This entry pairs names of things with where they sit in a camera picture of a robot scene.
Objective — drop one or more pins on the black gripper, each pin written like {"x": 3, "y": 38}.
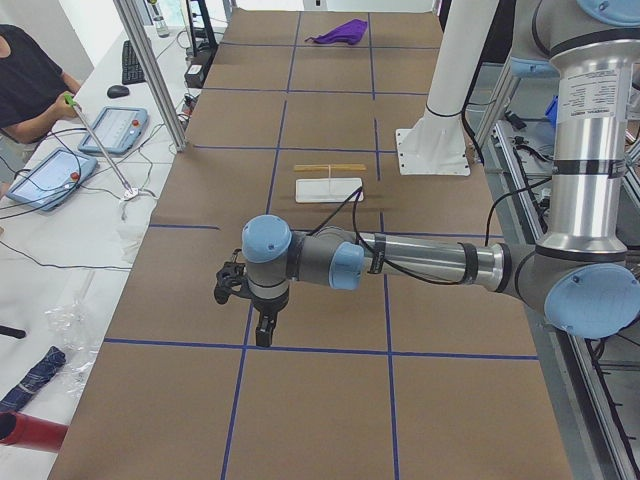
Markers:
{"x": 268, "y": 309}

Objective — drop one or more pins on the purple towel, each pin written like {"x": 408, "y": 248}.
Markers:
{"x": 349, "y": 33}

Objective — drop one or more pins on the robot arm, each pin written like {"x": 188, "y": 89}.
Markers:
{"x": 575, "y": 274}

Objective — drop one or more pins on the white base wooden towel rack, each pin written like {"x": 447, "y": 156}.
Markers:
{"x": 330, "y": 188}

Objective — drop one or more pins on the clear plastic bag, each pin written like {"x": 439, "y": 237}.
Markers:
{"x": 74, "y": 332}

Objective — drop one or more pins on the folded dark blue umbrella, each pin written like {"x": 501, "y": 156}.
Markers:
{"x": 34, "y": 380}

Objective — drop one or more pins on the far blue teach pendant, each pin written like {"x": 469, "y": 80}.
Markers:
{"x": 118, "y": 128}

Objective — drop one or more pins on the blue teach pendant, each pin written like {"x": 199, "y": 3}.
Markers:
{"x": 118, "y": 128}
{"x": 53, "y": 180}

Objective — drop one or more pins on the near blue teach pendant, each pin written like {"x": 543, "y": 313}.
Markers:
{"x": 53, "y": 180}

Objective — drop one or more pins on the red cylinder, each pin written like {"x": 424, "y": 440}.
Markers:
{"x": 28, "y": 432}

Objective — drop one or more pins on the small black box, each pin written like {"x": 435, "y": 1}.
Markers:
{"x": 194, "y": 76}

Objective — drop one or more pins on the black computer mouse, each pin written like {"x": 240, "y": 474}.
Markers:
{"x": 117, "y": 91}

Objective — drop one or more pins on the black keyboard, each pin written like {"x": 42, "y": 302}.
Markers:
{"x": 132, "y": 71}

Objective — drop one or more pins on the clear water bottle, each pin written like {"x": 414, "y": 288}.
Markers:
{"x": 158, "y": 19}

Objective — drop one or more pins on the person in black shirt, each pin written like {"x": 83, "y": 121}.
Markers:
{"x": 33, "y": 87}

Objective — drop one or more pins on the blue storage bin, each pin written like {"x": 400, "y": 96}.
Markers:
{"x": 551, "y": 111}

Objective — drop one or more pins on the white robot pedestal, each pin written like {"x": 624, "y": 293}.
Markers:
{"x": 435, "y": 145}

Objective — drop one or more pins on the green handled reacher stick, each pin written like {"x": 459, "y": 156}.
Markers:
{"x": 91, "y": 144}

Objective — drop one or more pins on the aluminium frame post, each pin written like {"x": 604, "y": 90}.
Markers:
{"x": 135, "y": 30}

